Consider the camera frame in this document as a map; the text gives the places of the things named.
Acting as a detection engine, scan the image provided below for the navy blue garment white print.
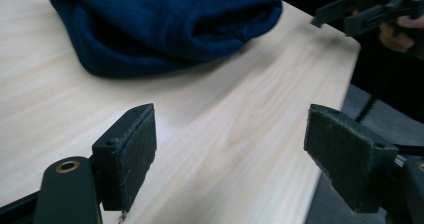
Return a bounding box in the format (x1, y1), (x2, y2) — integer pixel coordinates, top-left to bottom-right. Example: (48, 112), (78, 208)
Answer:
(45, 0), (284, 78)

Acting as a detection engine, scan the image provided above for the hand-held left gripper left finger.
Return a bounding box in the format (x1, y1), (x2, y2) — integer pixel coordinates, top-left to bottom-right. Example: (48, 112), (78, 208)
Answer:
(91, 102), (158, 214)

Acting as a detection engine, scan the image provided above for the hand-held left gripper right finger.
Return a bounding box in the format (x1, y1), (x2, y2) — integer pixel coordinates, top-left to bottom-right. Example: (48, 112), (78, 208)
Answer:
(303, 103), (400, 214)

